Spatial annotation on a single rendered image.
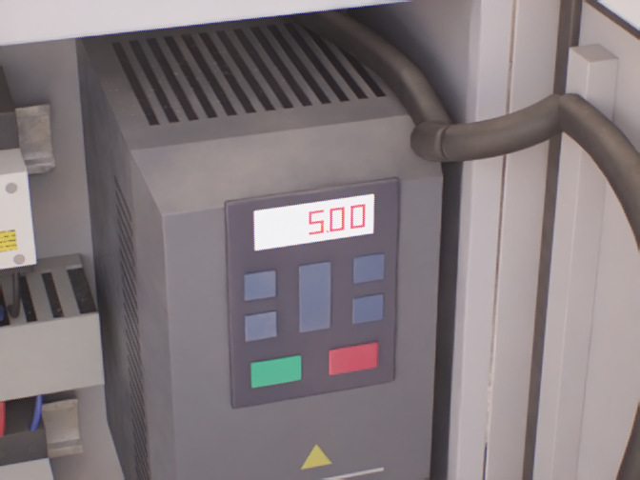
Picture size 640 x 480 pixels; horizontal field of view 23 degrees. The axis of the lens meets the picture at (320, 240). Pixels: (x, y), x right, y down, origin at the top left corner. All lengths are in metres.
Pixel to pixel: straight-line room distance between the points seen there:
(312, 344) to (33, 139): 0.19
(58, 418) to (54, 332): 0.11
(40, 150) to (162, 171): 0.16
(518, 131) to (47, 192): 0.29
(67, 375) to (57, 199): 0.09
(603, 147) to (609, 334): 0.09
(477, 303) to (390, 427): 0.07
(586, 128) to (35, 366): 0.31
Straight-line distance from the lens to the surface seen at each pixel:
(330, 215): 0.61
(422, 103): 0.63
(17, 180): 0.67
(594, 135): 0.55
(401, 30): 0.71
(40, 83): 0.75
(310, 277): 0.62
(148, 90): 0.66
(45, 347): 0.74
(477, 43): 0.59
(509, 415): 0.68
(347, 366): 0.65
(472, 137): 0.56
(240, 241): 0.60
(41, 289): 0.76
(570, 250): 0.59
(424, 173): 0.62
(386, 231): 0.62
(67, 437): 0.85
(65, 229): 0.78
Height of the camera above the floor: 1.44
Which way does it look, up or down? 30 degrees down
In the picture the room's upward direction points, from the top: straight up
